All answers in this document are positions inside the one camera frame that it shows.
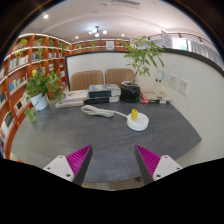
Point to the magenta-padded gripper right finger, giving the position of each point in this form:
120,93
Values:
166,166

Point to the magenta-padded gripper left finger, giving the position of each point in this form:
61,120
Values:
60,166

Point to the yellow charger block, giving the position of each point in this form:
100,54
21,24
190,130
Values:
134,115

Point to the round white power strip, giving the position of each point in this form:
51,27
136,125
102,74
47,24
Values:
138,125

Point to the red-spined book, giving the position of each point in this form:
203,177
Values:
151,101

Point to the leafy plant in white pot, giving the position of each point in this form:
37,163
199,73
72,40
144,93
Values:
40,101

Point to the white flat book stack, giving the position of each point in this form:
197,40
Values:
73,96

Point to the thick dark book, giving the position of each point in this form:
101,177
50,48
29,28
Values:
101,100

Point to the tall plant in black pot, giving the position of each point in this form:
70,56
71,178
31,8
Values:
130,91

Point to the clear water bottle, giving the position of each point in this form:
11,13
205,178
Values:
159,81

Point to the orange wooden bookshelf unit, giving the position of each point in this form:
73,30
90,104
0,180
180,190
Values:
20,66

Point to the white window curtains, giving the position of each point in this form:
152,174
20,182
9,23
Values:
206,50

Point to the white sign board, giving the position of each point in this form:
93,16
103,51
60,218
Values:
166,39

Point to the ceiling chandelier lamp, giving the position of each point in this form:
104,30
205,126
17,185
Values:
97,32

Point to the recessed ceiling lights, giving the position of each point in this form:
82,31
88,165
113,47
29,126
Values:
45,16

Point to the ceiling air vent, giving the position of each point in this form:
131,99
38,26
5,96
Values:
125,2

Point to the white wall outlet panel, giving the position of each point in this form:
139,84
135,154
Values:
183,86
173,81

